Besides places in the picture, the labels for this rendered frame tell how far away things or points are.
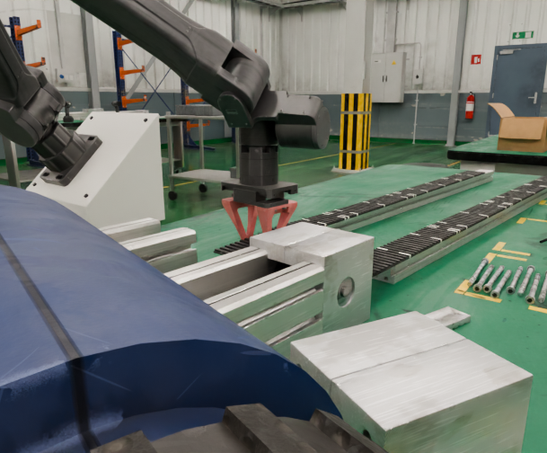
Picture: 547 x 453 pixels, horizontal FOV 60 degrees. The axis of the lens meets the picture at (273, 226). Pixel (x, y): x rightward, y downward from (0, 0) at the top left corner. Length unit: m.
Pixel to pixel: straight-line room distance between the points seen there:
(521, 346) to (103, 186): 0.69
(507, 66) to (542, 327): 10.99
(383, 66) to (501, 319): 11.55
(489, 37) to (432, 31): 1.23
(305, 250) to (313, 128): 0.21
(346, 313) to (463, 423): 0.26
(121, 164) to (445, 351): 0.73
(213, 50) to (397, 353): 0.44
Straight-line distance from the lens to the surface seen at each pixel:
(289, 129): 0.64
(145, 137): 0.95
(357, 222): 0.91
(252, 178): 0.67
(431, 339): 0.31
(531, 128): 2.52
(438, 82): 11.86
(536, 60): 11.43
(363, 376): 0.27
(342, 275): 0.48
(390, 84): 11.97
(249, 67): 0.63
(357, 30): 6.98
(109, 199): 0.91
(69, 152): 0.99
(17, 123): 0.92
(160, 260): 0.55
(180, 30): 0.62
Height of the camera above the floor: 1.02
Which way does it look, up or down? 15 degrees down
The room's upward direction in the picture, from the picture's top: straight up
